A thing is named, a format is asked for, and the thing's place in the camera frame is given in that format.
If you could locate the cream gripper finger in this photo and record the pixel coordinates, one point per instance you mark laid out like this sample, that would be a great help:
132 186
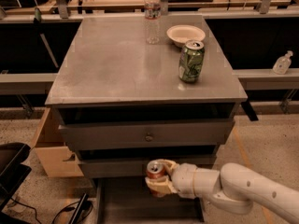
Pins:
162 185
168 165

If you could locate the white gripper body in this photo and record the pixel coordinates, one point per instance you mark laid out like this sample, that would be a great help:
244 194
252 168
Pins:
183 179

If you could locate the red coke can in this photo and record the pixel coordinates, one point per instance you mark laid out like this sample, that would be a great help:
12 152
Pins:
155 170

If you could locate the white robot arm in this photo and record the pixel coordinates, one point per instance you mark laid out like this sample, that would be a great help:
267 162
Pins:
234 188

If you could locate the open bottom grey drawer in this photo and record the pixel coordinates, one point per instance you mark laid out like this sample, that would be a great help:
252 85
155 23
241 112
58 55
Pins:
127 200

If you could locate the top grey drawer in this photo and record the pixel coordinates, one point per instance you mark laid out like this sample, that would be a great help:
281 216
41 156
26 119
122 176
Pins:
94 136

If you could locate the middle grey drawer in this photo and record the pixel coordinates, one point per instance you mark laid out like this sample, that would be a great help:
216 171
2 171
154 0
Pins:
124 167

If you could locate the grey metal drawer cabinet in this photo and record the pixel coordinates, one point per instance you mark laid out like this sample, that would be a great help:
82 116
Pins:
112 75

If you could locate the green soda can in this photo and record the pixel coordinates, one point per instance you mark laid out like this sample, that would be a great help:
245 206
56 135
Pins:
191 61

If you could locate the light wooden box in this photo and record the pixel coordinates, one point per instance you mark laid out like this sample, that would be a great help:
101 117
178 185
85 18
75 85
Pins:
55 157

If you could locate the white paper bowl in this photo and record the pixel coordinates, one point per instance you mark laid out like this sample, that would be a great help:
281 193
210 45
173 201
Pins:
180 34

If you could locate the black chair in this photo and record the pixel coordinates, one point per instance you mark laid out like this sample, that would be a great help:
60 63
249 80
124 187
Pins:
12 171

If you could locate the hand sanitizer bottle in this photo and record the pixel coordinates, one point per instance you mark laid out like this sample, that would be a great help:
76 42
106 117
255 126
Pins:
283 63

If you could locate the clear plastic water bottle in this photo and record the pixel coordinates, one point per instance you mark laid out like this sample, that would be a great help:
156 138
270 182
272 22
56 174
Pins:
152 10

